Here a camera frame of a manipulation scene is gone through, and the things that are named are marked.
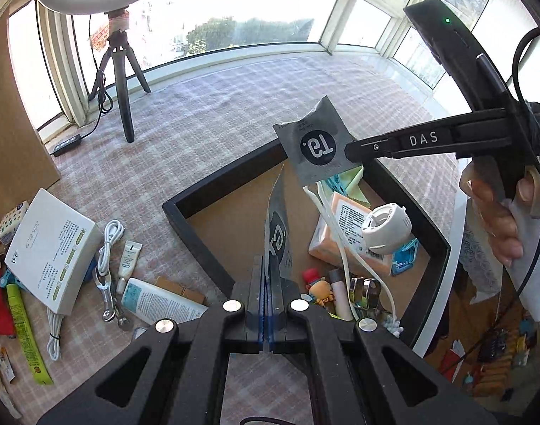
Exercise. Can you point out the green cream tube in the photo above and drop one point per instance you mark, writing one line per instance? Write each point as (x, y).
(28, 341)

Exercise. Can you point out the small white tube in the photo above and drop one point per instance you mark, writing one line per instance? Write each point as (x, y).
(129, 261)

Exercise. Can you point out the metal nail clipper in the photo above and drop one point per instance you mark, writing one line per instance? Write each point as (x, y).
(107, 305)

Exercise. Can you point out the white window frame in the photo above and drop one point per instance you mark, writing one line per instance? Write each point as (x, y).
(336, 17)

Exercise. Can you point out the plaid cloth covered desktop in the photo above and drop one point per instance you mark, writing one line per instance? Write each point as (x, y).
(208, 97)

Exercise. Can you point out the brown cardboard piece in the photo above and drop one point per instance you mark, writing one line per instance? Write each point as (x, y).
(183, 291)

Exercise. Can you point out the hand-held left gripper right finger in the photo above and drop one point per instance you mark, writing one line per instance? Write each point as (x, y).
(276, 318)

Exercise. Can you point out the white round plastic container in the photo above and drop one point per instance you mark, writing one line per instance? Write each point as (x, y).
(385, 230)

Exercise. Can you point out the white printed box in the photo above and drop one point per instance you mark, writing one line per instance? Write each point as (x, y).
(53, 248)

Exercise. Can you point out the orange white tissue packet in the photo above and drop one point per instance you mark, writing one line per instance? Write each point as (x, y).
(341, 219)

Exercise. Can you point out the grey patterned cloth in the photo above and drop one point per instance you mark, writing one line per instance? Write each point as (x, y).
(478, 256)

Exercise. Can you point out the pale green cloth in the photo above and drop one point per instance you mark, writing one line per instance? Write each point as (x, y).
(352, 183)

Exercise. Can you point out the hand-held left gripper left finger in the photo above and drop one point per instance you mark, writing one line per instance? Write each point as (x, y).
(256, 314)

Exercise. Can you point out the teal plastic clip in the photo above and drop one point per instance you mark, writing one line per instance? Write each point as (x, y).
(6, 280)

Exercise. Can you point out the white blue printed tube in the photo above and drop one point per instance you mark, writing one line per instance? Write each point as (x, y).
(159, 303)

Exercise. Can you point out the grey foil sachet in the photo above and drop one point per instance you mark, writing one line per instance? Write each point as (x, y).
(316, 146)
(276, 230)

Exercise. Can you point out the person's right hand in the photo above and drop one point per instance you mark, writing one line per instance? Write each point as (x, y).
(491, 221)

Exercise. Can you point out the beige cylindrical tube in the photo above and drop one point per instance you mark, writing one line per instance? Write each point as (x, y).
(341, 296)

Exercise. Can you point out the white patterned tissue pack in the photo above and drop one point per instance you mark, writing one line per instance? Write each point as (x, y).
(13, 221)

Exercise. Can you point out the small orange white sachet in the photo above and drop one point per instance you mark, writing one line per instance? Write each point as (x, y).
(6, 363)

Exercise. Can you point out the person's right forearm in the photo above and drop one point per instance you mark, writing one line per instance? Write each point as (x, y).
(538, 274)

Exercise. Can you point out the colourful toy pile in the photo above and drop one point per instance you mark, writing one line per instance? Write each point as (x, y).
(496, 369)

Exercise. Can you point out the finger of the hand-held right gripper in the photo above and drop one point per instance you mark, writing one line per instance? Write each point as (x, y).
(367, 149)

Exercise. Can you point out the black tray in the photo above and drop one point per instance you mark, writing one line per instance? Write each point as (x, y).
(217, 181)

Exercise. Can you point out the black tripod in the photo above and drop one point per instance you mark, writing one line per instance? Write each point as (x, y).
(121, 79)

